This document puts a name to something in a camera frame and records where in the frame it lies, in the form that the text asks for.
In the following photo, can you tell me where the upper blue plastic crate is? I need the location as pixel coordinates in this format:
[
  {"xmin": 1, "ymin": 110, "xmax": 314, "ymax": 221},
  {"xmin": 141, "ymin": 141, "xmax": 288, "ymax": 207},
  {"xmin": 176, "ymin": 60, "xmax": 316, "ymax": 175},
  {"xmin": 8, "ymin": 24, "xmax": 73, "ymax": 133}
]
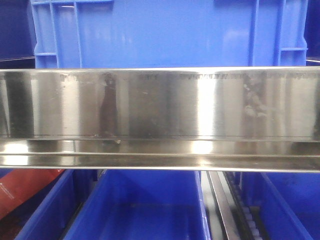
[{"xmin": 31, "ymin": 0, "xmax": 308, "ymax": 68}]

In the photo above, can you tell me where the blue bin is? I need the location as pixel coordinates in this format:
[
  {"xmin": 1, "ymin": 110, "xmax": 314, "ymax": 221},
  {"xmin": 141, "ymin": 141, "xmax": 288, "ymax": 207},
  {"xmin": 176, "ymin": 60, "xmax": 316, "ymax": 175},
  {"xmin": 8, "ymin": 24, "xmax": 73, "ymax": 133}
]
[
  {"xmin": 241, "ymin": 172, "xmax": 320, "ymax": 240},
  {"xmin": 65, "ymin": 170, "xmax": 211, "ymax": 240},
  {"xmin": 15, "ymin": 169, "xmax": 98, "ymax": 240}
]

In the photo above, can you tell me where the lower right blue bin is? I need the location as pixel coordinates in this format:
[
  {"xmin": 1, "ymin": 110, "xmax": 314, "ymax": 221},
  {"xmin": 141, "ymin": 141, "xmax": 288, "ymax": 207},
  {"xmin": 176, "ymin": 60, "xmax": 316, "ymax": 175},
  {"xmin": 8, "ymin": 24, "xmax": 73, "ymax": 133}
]
[{"xmin": 241, "ymin": 172, "xmax": 320, "ymax": 240}]

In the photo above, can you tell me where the lower left blue bin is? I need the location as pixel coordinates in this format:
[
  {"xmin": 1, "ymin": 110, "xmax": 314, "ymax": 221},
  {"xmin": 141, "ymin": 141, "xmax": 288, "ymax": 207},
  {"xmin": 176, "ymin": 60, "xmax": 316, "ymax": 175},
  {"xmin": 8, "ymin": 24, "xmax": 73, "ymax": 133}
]
[{"xmin": 15, "ymin": 169, "xmax": 98, "ymax": 240}]

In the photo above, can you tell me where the lower middle blue bin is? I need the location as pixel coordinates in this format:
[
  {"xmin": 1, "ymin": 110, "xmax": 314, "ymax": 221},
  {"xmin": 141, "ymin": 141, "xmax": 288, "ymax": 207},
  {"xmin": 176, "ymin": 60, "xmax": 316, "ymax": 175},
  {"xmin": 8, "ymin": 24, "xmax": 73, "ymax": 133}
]
[{"xmin": 65, "ymin": 170, "xmax": 211, "ymax": 240}]

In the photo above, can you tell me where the metal roller track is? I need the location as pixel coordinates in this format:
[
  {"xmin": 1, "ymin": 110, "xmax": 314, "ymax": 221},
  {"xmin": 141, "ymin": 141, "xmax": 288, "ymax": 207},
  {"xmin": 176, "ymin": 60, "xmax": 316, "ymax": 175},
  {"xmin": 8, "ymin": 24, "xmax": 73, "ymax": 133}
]
[{"xmin": 201, "ymin": 171, "xmax": 269, "ymax": 240}]

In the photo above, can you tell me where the red package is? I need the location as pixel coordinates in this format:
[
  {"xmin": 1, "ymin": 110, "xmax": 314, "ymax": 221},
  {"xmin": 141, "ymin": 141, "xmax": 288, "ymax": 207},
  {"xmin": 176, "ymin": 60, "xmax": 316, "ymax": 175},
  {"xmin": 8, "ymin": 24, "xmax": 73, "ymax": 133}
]
[{"xmin": 0, "ymin": 169, "xmax": 63, "ymax": 218}]

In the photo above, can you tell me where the stainless steel shelf rail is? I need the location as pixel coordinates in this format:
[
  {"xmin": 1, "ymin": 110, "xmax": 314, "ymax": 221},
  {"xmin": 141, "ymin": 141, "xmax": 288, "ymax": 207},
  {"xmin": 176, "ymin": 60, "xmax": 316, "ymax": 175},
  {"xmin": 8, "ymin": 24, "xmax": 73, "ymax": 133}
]
[{"xmin": 0, "ymin": 66, "xmax": 320, "ymax": 173}]

